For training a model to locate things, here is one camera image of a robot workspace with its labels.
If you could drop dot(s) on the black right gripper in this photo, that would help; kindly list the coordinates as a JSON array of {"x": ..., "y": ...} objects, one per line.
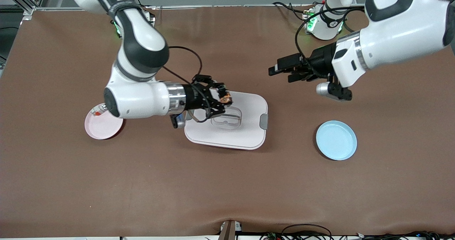
[{"x": 192, "y": 96}]

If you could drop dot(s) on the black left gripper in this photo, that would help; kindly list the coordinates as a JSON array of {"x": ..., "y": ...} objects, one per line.
[{"x": 321, "y": 63}]

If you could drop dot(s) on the orange and black switch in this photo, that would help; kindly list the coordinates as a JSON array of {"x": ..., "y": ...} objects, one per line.
[{"x": 225, "y": 98}]

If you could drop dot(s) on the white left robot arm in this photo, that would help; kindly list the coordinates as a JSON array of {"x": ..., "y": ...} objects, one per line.
[{"x": 398, "y": 37}]

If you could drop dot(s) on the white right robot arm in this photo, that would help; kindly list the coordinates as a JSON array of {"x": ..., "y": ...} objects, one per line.
[{"x": 142, "y": 97}]

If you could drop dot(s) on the white lidded storage box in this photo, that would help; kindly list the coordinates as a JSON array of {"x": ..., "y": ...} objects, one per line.
[{"x": 227, "y": 137}]

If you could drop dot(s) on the light blue round plate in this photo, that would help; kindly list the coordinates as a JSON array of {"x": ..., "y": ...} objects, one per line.
[{"x": 336, "y": 142}]

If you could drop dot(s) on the brown table mat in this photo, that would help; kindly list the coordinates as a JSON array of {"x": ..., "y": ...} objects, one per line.
[{"x": 227, "y": 190}]

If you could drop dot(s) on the pink round plate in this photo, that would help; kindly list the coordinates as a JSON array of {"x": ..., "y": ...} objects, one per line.
[{"x": 101, "y": 128}]

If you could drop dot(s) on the silver table edge rail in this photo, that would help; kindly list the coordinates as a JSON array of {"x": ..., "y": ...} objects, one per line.
[{"x": 231, "y": 6}]

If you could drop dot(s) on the red and clear switch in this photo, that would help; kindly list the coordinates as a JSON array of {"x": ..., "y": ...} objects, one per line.
[{"x": 97, "y": 110}]

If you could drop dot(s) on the brown camera mount post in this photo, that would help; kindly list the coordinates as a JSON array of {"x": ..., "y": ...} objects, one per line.
[{"x": 229, "y": 231}]

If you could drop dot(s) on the aluminium frame profile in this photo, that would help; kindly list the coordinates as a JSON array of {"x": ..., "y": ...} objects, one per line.
[{"x": 26, "y": 7}]

